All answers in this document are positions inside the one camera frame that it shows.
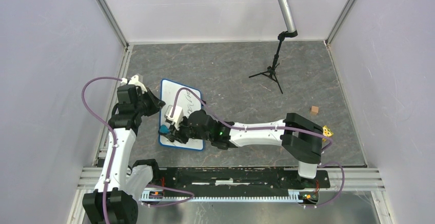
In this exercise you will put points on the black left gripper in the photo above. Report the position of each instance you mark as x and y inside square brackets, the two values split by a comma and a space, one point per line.
[157, 104]

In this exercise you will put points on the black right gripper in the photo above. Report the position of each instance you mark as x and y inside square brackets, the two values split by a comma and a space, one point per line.
[179, 135]

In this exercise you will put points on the blue whiteboard eraser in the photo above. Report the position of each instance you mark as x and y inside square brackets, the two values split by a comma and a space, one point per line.
[163, 130]

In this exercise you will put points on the blue framed whiteboard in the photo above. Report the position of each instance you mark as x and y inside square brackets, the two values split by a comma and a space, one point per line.
[188, 102]

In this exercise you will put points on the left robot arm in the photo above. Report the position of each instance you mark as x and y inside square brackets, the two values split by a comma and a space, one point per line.
[114, 198]

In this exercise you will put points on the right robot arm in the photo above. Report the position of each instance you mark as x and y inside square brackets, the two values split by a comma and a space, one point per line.
[299, 136]

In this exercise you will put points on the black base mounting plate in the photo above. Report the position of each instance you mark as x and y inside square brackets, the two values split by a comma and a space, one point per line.
[236, 181]

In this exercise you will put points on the black tripod stand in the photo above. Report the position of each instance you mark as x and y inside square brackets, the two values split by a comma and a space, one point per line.
[271, 70]

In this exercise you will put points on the small wooden cube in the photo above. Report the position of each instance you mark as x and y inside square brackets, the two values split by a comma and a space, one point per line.
[314, 110]

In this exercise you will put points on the yellow toy block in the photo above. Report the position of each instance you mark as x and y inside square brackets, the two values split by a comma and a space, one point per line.
[327, 132]

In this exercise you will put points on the silver pole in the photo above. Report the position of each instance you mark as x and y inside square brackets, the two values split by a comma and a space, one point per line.
[288, 17]

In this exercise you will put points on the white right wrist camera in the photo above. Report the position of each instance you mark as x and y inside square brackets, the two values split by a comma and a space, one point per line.
[174, 115]

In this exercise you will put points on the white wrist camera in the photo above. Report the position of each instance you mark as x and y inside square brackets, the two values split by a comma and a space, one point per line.
[134, 80]
[174, 115]

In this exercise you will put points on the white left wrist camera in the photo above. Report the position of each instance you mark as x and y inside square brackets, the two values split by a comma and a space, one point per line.
[134, 80]

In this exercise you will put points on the slotted cable duct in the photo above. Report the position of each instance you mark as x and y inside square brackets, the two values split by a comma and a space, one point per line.
[291, 196]

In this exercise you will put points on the aluminium frame rail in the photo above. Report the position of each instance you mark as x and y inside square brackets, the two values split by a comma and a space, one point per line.
[330, 179]

